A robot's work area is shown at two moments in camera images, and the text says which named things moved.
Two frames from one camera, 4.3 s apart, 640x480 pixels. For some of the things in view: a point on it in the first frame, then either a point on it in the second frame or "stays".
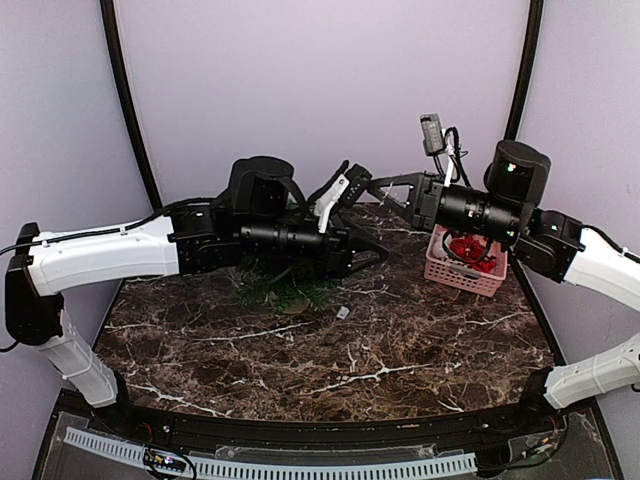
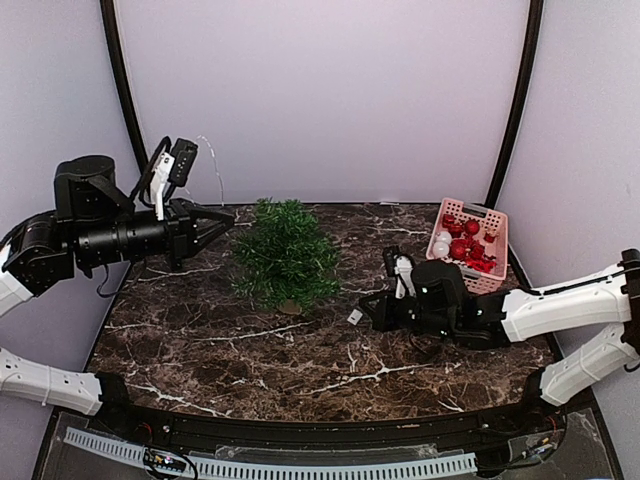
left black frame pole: (110, 26) stays
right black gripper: (421, 218) to (381, 318)
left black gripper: (335, 261) to (181, 234)
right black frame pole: (535, 11) stays
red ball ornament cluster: (469, 250) stays
